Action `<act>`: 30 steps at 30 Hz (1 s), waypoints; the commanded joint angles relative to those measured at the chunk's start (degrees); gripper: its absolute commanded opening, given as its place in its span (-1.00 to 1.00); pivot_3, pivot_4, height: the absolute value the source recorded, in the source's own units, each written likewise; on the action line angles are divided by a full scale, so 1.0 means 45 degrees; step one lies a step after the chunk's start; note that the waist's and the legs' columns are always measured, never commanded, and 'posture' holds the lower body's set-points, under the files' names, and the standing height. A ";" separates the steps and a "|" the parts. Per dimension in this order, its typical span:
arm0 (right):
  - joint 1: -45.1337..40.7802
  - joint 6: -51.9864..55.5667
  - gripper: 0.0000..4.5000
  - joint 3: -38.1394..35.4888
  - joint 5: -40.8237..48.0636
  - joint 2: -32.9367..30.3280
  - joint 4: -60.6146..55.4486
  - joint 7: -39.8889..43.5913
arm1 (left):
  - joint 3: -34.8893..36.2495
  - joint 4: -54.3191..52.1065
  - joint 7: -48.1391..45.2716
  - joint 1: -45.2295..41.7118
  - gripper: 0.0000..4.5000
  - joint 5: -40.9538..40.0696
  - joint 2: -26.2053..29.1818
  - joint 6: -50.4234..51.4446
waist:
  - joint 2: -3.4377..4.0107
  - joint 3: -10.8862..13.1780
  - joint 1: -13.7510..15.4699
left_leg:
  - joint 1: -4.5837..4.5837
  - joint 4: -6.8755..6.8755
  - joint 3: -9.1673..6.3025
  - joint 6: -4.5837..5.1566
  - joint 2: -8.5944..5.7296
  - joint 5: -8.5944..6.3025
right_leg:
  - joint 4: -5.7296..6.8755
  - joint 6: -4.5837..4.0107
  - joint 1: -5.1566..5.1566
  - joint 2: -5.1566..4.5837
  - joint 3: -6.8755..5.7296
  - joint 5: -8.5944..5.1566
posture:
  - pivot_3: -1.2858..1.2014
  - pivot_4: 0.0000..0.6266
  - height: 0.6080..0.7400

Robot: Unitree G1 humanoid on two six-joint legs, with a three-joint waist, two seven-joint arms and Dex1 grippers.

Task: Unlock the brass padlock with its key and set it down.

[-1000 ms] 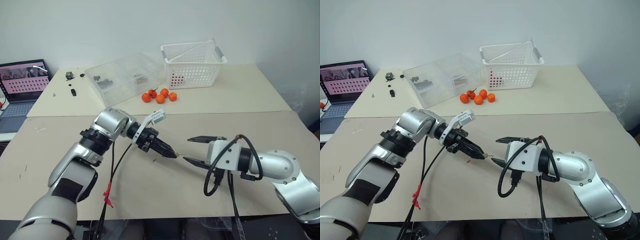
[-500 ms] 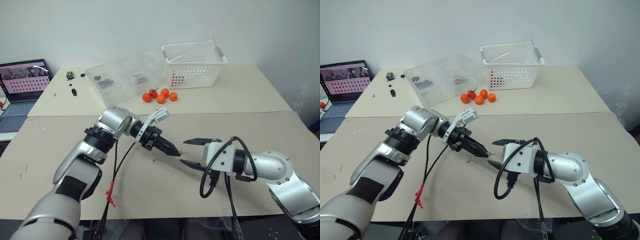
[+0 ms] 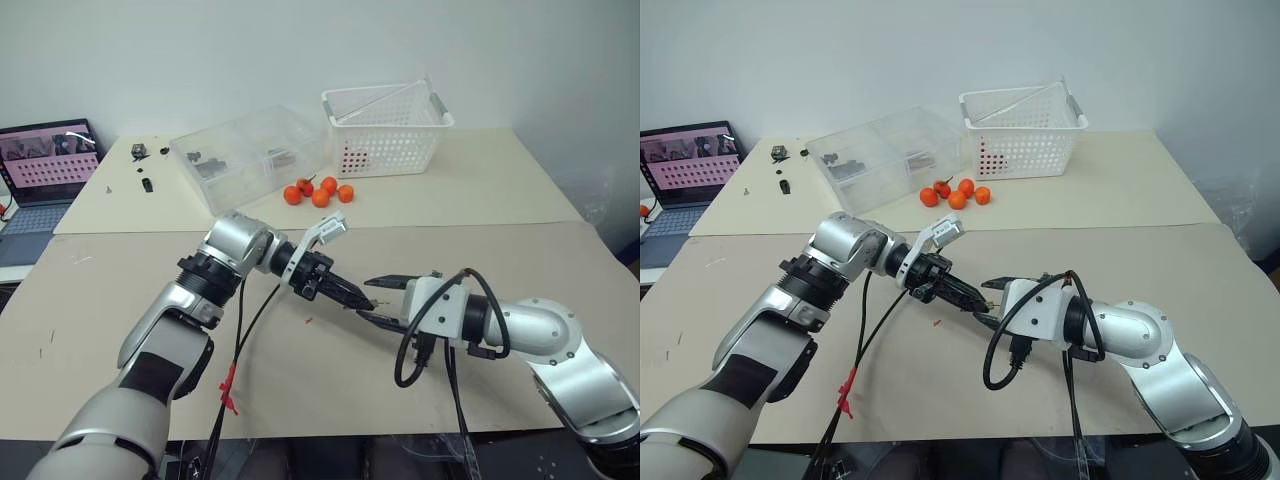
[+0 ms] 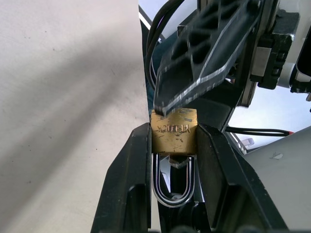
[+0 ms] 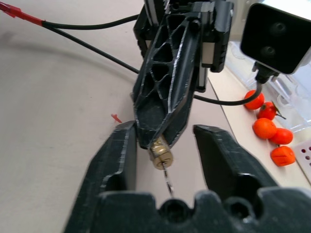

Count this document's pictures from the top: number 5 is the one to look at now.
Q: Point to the small orange fruit with stem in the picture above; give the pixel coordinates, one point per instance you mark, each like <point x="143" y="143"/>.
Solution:
<point x="267" y="111"/>

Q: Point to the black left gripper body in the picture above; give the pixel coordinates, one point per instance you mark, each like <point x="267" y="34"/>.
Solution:
<point x="218" y="26"/>

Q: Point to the white perforated box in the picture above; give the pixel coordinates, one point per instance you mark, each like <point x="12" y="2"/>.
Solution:
<point x="305" y="160"/>

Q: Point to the small red plastic scrap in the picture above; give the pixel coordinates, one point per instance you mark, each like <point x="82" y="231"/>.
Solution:
<point x="116" y="118"/>

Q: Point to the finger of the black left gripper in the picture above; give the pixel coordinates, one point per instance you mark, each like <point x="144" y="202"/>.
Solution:
<point x="181" y="72"/>
<point x="181" y="121"/>

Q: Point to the white and black camera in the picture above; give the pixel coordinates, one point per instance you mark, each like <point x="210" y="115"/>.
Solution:
<point x="274" y="36"/>

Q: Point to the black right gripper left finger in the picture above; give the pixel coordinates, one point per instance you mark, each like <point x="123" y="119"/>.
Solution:
<point x="114" y="157"/>

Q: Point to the clear plastic container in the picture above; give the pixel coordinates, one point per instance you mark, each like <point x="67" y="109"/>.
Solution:
<point x="286" y="97"/>

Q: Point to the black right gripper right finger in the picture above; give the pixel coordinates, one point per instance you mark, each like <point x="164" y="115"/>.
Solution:
<point x="226" y="160"/>

